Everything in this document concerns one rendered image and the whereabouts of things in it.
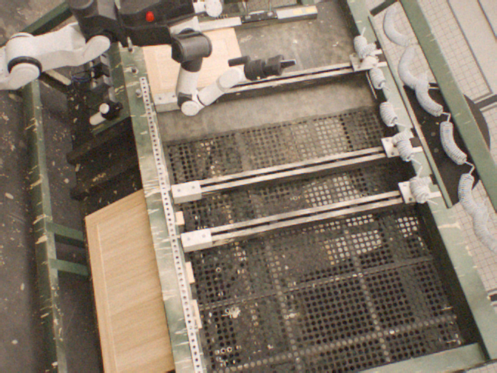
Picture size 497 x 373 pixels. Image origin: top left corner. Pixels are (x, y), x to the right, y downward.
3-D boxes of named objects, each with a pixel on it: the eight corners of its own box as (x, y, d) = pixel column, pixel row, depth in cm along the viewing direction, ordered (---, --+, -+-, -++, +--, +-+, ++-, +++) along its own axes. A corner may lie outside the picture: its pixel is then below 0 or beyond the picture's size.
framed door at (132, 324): (87, 217, 308) (84, 217, 307) (171, 177, 289) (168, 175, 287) (109, 391, 271) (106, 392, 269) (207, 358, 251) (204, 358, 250)
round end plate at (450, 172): (326, 116, 353) (454, 55, 325) (330, 120, 358) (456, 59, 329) (367, 237, 320) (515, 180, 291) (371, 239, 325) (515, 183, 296)
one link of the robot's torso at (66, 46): (0, 69, 245) (101, 32, 240) (-2, 37, 252) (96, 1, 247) (21, 88, 259) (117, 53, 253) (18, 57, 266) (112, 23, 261)
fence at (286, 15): (140, 36, 304) (139, 31, 300) (313, 10, 317) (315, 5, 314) (141, 44, 302) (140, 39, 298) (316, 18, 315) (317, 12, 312)
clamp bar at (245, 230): (180, 235, 256) (177, 214, 235) (430, 185, 273) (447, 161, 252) (185, 257, 252) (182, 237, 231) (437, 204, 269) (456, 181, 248)
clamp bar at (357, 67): (153, 99, 287) (148, 69, 266) (379, 61, 304) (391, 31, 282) (157, 116, 283) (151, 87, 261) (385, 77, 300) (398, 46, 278)
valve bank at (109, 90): (62, 43, 295) (97, 19, 286) (82, 55, 306) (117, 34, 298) (72, 125, 274) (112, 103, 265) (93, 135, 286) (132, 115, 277)
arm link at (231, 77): (243, 78, 246) (220, 94, 252) (251, 75, 254) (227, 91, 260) (235, 64, 245) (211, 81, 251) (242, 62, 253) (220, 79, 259)
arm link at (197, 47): (182, 75, 242) (188, 48, 232) (171, 62, 246) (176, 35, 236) (205, 70, 248) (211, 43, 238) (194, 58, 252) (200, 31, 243)
